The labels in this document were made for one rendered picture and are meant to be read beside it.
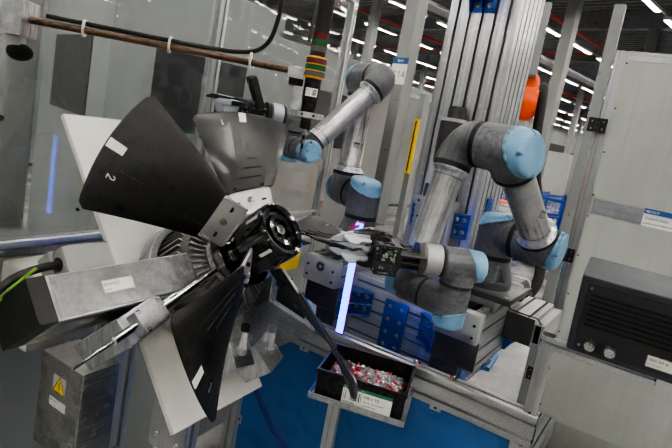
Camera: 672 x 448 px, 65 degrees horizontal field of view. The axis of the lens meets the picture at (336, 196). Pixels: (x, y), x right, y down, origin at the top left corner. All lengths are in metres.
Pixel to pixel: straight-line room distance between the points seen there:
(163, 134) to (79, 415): 0.65
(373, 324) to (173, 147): 1.11
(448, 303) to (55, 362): 0.88
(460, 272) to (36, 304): 0.83
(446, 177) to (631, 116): 1.53
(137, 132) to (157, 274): 0.26
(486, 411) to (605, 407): 1.55
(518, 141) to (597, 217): 1.52
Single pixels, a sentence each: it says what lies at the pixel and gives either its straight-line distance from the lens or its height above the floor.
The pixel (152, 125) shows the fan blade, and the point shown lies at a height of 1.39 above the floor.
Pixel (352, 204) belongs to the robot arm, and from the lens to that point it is 1.86.
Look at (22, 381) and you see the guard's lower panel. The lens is 1.78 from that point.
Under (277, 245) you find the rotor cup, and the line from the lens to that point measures 1.01.
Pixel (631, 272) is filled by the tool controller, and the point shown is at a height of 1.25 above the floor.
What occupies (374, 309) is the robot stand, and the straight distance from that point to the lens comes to 1.84.
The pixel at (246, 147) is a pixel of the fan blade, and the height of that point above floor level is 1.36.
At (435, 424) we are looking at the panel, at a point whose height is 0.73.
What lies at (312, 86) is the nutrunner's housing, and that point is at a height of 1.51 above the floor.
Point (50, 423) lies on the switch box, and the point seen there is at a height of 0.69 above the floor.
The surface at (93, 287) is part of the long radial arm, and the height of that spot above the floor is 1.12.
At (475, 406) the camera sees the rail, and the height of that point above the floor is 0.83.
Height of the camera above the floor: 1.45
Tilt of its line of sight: 8 degrees down
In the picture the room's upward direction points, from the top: 10 degrees clockwise
